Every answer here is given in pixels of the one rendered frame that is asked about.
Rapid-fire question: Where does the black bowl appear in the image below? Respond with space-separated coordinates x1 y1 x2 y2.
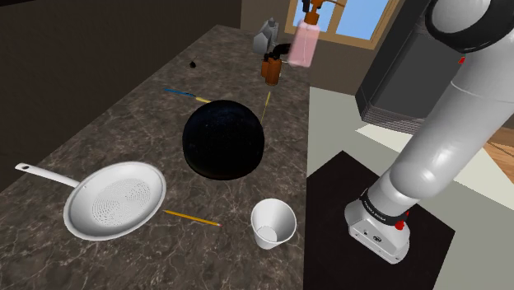
181 99 266 181

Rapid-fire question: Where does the thin yellow pencil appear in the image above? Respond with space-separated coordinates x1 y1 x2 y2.
259 91 272 124

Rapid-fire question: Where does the brown pump bottle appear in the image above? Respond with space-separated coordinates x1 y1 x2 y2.
259 42 292 87

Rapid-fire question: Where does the white cup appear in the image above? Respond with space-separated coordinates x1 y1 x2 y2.
250 198 298 250

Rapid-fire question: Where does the blue and yellow pen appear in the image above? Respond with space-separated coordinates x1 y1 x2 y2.
163 87 213 104

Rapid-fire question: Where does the grey house-shaped figure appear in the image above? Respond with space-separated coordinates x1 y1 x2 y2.
251 16 281 56

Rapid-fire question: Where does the pink spray bottle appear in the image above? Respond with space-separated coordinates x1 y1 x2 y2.
287 0 322 68

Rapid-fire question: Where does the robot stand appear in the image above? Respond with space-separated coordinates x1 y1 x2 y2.
302 150 457 290

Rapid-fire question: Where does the white strainer pan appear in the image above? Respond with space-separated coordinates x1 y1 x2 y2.
14 161 168 242

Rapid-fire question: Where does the wooden-framed window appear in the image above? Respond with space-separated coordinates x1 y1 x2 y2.
283 0 403 51

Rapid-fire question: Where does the dark grey cabinet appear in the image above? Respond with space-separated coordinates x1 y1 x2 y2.
355 0 467 136

